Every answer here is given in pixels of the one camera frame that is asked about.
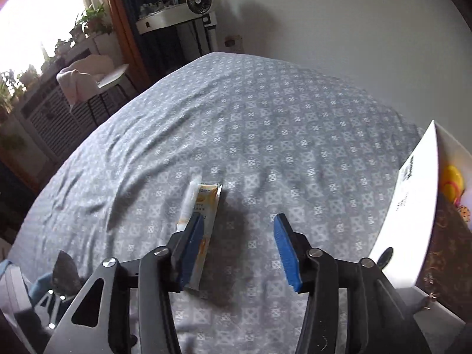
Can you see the dark blue curtain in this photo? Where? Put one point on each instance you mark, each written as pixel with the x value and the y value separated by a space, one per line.
pixel 155 51

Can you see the group of small toiletry bottles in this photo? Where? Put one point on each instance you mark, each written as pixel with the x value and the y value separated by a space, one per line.
pixel 158 7

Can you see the white standing fan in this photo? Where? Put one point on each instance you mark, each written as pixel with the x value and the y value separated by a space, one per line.
pixel 198 0

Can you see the white side table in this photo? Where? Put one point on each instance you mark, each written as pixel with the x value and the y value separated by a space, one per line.
pixel 166 20

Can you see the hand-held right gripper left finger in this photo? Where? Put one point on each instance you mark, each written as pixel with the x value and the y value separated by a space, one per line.
pixel 191 254

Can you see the orange curtain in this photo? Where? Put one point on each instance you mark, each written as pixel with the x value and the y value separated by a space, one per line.
pixel 125 33

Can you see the white stick sachet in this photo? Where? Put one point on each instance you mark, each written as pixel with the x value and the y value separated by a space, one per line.
pixel 188 201

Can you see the bright window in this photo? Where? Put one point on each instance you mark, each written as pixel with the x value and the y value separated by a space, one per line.
pixel 37 14

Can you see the yellow toy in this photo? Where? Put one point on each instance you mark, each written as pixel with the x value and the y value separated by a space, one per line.
pixel 451 184

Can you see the brown patterned pouch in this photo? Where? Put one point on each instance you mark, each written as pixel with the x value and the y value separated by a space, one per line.
pixel 450 261

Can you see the yellow white sachet packet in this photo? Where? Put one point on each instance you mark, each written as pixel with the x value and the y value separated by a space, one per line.
pixel 209 206

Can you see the pale pink cloth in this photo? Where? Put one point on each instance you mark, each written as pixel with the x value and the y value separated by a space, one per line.
pixel 83 77

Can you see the row of potted plants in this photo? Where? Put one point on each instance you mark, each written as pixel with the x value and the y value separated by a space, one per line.
pixel 92 18

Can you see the white slatted radiator cover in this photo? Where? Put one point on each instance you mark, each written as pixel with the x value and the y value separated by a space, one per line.
pixel 48 118

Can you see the white storage box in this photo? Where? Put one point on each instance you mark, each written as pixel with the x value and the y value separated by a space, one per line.
pixel 405 228

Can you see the white chair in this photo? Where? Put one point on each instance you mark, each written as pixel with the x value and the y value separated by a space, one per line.
pixel 114 75

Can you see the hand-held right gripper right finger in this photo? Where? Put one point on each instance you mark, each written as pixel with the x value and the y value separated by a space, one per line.
pixel 289 254

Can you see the wall outlet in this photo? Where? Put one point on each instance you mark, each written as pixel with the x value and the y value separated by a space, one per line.
pixel 234 44

